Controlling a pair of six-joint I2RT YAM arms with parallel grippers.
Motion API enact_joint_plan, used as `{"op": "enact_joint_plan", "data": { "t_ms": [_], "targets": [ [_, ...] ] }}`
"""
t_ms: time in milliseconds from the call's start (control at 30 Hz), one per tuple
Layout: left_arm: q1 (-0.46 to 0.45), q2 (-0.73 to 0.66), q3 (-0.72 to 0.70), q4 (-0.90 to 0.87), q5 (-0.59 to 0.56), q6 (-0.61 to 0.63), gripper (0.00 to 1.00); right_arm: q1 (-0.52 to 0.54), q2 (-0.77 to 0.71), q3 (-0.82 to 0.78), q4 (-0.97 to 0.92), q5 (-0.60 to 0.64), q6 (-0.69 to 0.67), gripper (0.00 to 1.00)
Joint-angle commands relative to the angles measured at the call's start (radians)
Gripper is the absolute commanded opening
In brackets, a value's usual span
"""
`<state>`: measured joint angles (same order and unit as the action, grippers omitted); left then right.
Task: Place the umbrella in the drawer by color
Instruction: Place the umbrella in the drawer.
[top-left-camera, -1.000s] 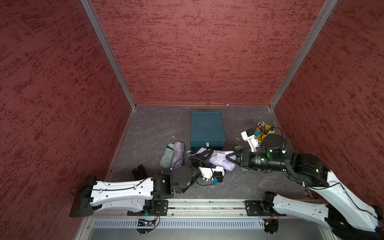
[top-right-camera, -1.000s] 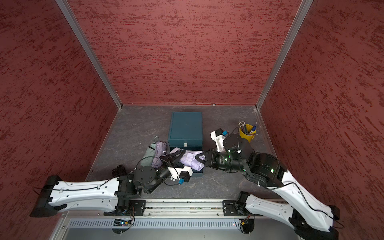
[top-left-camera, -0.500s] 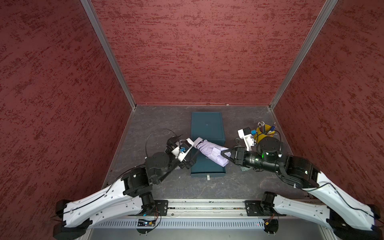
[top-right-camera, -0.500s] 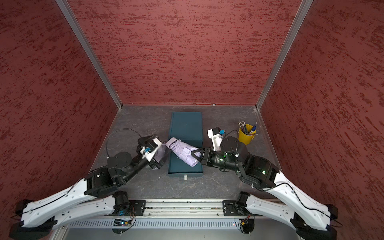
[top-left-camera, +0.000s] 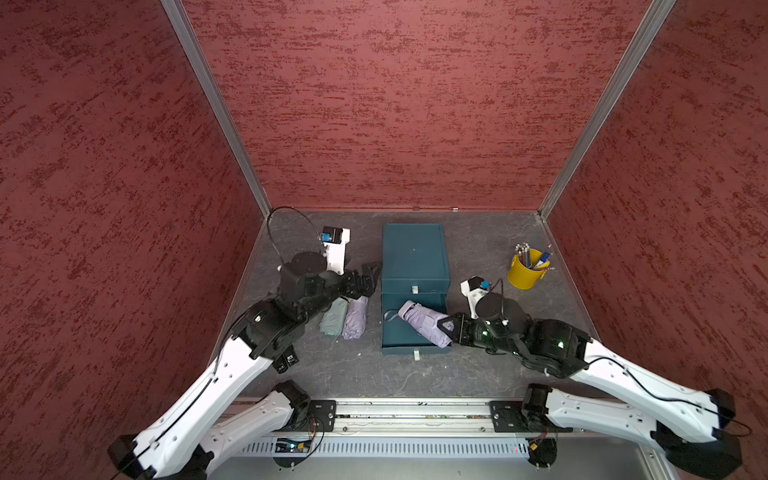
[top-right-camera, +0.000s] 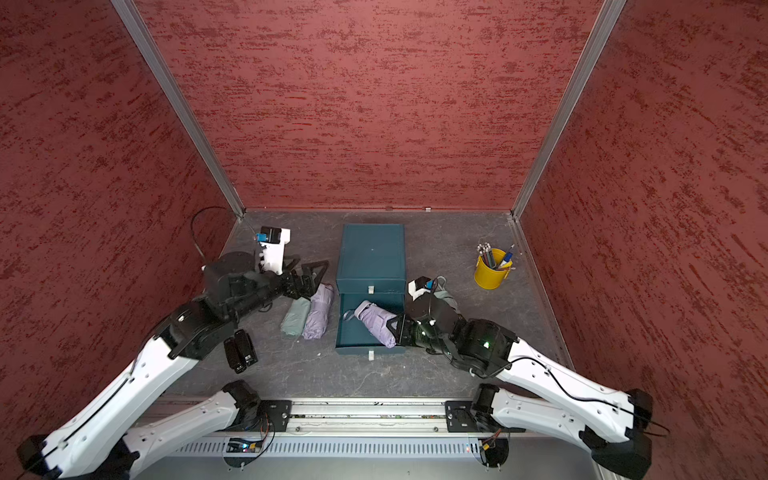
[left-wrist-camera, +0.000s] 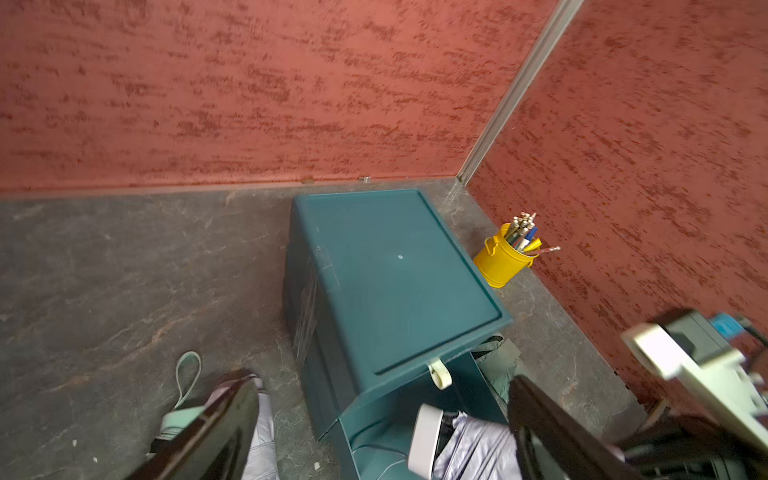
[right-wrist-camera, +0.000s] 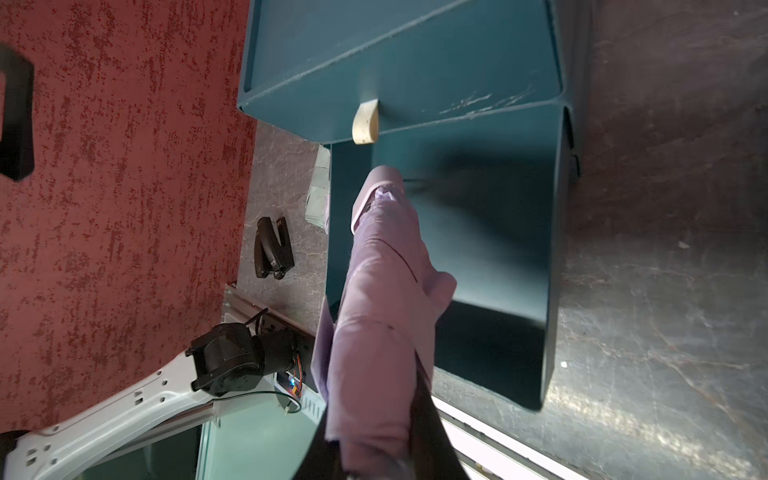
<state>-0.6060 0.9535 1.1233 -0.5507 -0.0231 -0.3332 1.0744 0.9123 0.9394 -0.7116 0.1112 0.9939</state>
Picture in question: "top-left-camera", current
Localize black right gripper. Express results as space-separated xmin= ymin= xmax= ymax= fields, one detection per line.
xmin=437 ymin=310 xmax=525 ymax=354

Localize purple umbrella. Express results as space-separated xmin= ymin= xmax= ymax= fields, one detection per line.
xmin=398 ymin=301 xmax=452 ymax=348
xmin=342 ymin=296 xmax=369 ymax=340

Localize teal drawer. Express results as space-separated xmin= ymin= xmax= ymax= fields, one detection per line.
xmin=381 ymin=293 xmax=451 ymax=356

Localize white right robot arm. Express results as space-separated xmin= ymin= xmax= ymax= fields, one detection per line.
xmin=437 ymin=293 xmax=742 ymax=479

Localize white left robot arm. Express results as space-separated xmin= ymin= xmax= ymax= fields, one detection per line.
xmin=108 ymin=252 xmax=382 ymax=479

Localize teal drawer cabinet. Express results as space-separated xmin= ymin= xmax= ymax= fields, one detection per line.
xmin=381 ymin=224 xmax=451 ymax=294

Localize green folded umbrella left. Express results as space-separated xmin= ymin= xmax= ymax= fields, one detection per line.
xmin=319 ymin=297 xmax=349 ymax=337

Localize yellow pen cup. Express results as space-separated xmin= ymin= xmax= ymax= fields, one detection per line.
xmin=507 ymin=255 xmax=550 ymax=290

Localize pens in cup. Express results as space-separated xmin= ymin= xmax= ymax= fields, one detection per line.
xmin=515 ymin=243 xmax=551 ymax=271

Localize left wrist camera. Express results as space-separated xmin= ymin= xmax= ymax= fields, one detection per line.
xmin=320 ymin=226 xmax=351 ymax=275

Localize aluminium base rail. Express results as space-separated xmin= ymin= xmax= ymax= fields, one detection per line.
xmin=161 ymin=395 xmax=661 ymax=436

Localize aluminium left corner post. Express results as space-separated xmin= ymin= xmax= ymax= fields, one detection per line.
xmin=161 ymin=0 xmax=272 ymax=217

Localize aluminium corner post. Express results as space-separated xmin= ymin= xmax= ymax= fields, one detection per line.
xmin=161 ymin=0 xmax=272 ymax=217
xmin=538 ymin=0 xmax=676 ymax=223

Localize aluminium right corner post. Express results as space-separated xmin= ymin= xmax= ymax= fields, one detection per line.
xmin=538 ymin=0 xmax=676 ymax=223

